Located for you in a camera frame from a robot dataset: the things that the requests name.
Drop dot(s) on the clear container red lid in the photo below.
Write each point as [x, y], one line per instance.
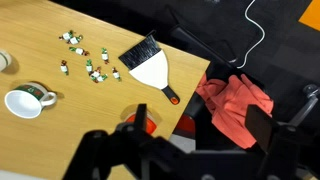
[152, 126]

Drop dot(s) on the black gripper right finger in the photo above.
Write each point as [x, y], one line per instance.
[261, 128]

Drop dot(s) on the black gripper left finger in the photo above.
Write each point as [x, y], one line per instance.
[140, 115]

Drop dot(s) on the sweet white green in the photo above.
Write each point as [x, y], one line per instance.
[75, 40]
[116, 74]
[79, 51]
[64, 67]
[104, 55]
[66, 35]
[89, 66]
[96, 73]
[101, 78]

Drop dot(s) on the salmon pink cloth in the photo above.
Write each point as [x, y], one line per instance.
[233, 106]

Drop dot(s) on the black office chair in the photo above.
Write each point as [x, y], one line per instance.
[205, 136]

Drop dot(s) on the white mug green band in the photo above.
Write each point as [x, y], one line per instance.
[21, 103]

